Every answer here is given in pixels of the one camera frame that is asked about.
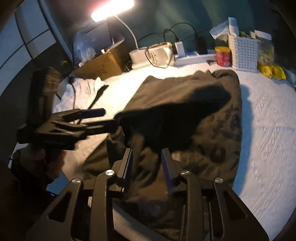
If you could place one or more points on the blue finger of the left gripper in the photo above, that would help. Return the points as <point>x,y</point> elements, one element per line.
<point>89,129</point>
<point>85,113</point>

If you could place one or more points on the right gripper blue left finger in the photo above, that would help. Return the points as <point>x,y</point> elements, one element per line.
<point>122,171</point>

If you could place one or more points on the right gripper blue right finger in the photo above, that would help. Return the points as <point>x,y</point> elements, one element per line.
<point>172,169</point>

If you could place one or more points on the dark olive t-shirt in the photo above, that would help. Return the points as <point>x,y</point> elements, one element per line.
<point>197,117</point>

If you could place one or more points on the left hand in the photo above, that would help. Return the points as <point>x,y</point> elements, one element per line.
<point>43,163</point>

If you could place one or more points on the brown cardboard box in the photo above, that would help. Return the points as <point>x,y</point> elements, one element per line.
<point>113,63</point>

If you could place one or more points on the white textured table cloth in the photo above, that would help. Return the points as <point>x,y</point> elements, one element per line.
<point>265,179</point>

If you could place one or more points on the cream bear mug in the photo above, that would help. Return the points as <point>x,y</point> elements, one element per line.
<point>160,55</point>

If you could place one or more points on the white usb charger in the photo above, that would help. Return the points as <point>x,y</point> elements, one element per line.
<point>180,49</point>

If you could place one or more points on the white power strip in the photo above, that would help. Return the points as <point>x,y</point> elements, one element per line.
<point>195,58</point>

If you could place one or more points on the red can yellow lid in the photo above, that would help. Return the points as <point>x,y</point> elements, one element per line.
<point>223,56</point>

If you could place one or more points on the black power adapter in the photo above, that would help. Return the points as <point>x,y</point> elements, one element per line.
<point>201,46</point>

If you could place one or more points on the white perforated plastic basket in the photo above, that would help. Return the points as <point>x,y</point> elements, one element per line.
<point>244,53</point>

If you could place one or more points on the yellow snack packet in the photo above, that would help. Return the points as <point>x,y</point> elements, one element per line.
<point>272,71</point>

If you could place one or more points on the white tissue paper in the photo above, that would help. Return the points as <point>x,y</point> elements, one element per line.
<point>222,31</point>

